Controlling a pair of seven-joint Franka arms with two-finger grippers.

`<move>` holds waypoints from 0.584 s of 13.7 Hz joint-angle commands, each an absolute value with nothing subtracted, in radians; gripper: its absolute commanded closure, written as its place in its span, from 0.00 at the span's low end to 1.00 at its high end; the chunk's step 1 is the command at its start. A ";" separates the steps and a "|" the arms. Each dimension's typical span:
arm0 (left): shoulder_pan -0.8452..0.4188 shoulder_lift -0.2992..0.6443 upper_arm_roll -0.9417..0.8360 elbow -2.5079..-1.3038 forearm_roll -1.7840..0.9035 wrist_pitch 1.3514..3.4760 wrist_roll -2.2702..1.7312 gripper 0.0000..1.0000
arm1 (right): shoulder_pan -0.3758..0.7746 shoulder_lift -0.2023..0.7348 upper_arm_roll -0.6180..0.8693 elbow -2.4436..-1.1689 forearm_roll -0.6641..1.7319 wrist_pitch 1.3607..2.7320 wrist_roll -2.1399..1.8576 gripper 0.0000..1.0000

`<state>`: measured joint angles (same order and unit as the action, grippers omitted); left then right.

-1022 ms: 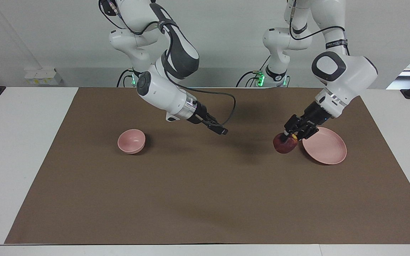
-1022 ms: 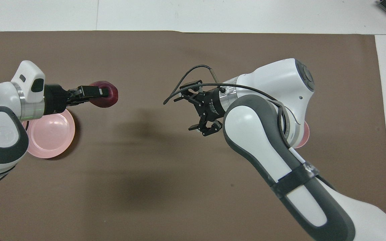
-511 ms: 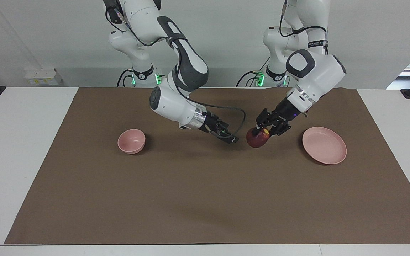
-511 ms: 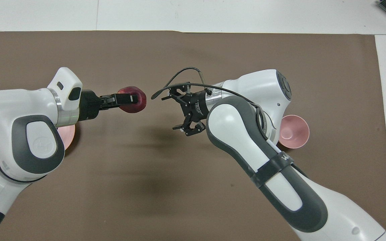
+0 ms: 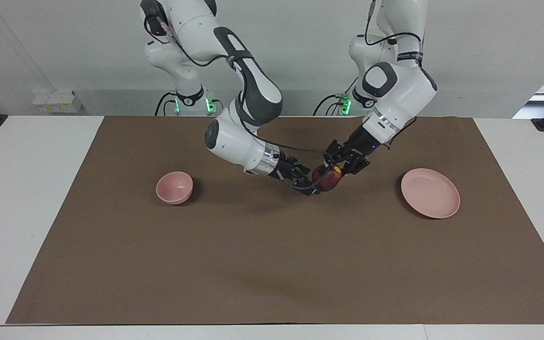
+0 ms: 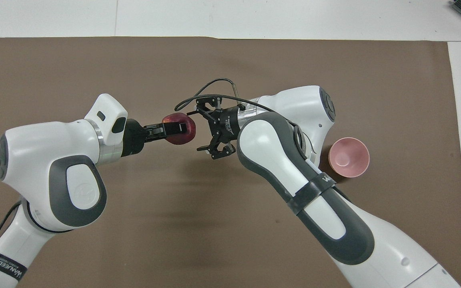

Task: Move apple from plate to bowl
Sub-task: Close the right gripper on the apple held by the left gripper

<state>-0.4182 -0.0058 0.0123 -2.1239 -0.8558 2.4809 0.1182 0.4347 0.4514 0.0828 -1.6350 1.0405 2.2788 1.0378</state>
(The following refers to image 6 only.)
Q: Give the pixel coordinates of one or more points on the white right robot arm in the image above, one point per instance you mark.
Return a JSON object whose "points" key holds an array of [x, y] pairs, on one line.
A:
{"points": [[274, 152]]}

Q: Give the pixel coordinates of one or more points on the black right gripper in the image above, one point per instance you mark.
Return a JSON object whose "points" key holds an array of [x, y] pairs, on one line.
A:
{"points": [[226, 124]]}

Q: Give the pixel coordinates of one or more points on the pink bowl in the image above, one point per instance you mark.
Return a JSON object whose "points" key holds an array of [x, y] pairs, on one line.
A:
{"points": [[349, 158]]}

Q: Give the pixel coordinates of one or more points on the brown table mat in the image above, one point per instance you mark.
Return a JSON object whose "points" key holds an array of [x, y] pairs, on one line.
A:
{"points": [[214, 240]]}

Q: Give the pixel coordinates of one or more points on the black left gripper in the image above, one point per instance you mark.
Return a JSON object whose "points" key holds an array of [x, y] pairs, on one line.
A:
{"points": [[133, 138]]}

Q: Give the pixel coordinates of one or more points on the dark red apple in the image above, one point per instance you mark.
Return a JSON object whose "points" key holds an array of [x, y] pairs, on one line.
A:
{"points": [[188, 134]]}

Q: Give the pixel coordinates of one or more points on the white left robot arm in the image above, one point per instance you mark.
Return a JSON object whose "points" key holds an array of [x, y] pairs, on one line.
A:
{"points": [[46, 152]]}

